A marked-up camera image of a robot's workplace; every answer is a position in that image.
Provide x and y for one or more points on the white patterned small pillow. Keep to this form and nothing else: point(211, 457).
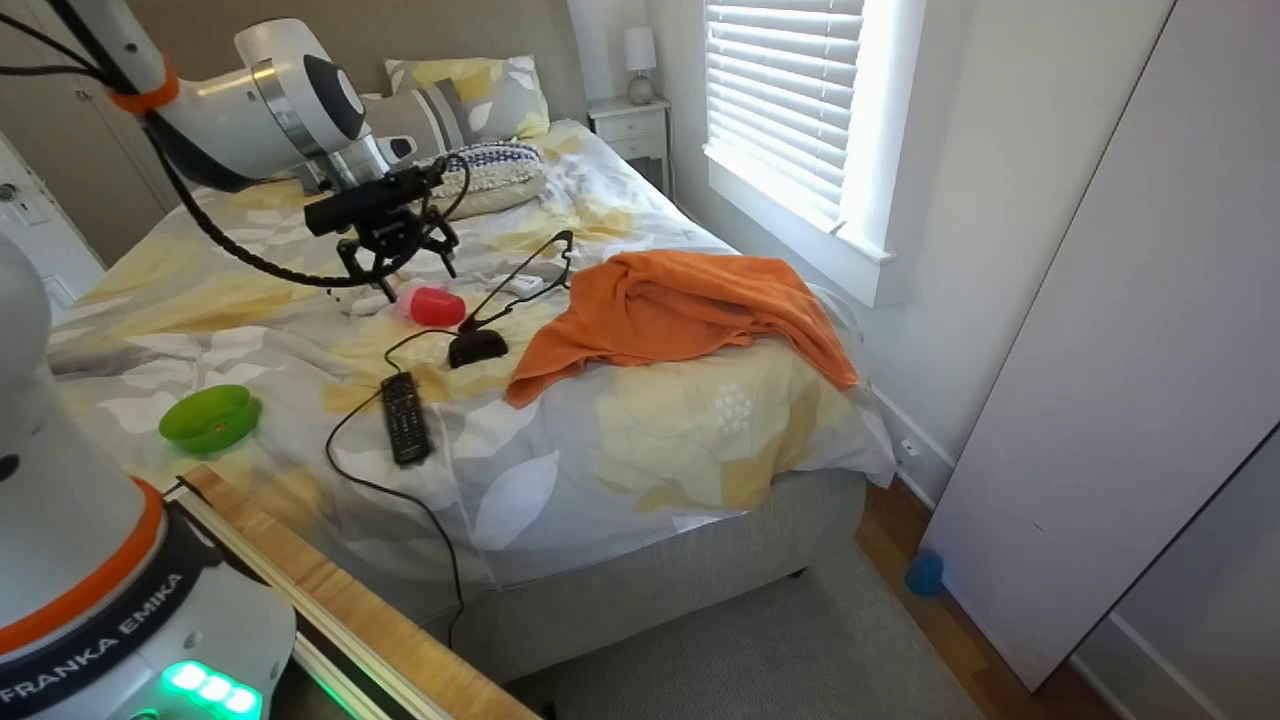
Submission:
point(489, 177)

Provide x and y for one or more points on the orange blanket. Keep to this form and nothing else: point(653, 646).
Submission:
point(676, 305)

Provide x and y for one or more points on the white bedside nightstand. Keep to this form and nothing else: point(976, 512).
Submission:
point(639, 134)

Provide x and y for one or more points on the floral yellow grey bedspread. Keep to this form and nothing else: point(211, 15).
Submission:
point(599, 467)

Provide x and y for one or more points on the wooden robot mounting table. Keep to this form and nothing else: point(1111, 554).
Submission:
point(408, 665)

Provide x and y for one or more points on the grey upholstered bed base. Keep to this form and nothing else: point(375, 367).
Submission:
point(547, 621)

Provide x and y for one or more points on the white wardrobe door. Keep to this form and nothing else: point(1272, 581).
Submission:
point(1150, 361)

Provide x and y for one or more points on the yellow floral pillow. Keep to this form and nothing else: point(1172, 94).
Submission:
point(503, 98)

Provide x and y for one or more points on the white window blinds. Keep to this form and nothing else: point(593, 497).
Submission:
point(782, 79)

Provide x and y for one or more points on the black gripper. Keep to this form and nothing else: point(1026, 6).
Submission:
point(381, 224)

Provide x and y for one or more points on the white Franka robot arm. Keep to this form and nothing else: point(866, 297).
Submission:
point(110, 600)

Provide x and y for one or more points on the green plastic bowl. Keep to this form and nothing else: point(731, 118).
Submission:
point(211, 417)

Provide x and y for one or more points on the blue ball on floor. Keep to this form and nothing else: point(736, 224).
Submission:
point(925, 572)

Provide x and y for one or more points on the black remote control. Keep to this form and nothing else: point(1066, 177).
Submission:
point(407, 420)

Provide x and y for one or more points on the small white bedside lamp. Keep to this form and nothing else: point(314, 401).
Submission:
point(643, 61)

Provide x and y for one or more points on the red plastic cup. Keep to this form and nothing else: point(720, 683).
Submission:
point(434, 311)

